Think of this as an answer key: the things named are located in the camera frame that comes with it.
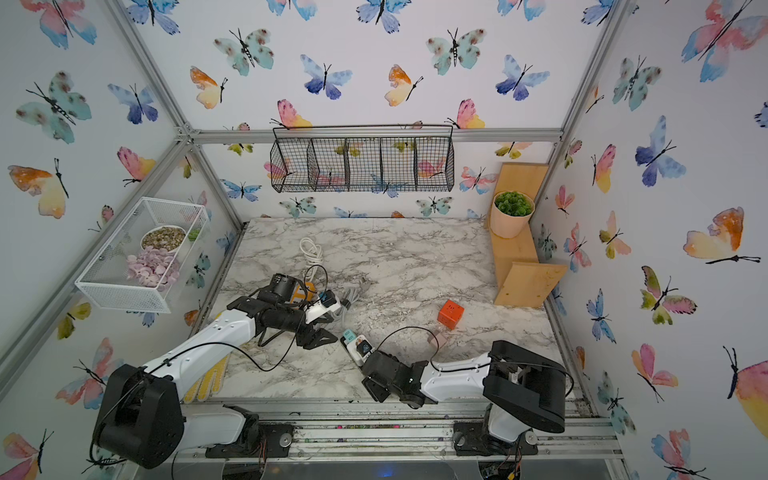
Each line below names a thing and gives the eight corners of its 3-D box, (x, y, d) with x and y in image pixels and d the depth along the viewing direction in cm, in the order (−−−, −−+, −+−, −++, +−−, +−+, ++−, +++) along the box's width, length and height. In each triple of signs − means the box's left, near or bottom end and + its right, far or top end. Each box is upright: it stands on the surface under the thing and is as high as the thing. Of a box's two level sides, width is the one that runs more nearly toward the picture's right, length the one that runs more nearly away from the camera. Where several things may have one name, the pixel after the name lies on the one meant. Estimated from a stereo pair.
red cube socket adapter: (436, 321, 97) (438, 312, 92) (444, 307, 100) (447, 298, 95) (454, 331, 95) (457, 322, 90) (462, 317, 98) (465, 308, 93)
